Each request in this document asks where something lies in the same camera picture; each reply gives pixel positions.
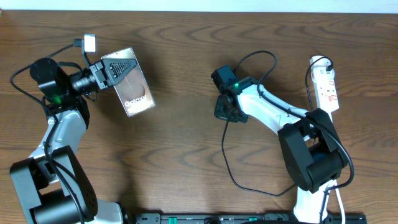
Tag white power strip cord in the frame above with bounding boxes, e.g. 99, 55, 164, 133
327, 112, 346, 224

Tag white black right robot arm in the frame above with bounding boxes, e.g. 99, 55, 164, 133
211, 65, 352, 223

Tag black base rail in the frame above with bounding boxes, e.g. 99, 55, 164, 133
124, 212, 368, 224

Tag black charger cable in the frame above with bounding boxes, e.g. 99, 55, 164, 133
221, 55, 335, 197

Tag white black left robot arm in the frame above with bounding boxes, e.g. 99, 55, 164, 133
10, 57, 137, 223

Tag white power strip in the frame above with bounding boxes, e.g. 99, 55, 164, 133
310, 55, 339, 116

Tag Galaxy S25 Ultra smartphone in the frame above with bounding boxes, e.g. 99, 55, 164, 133
101, 47, 155, 117

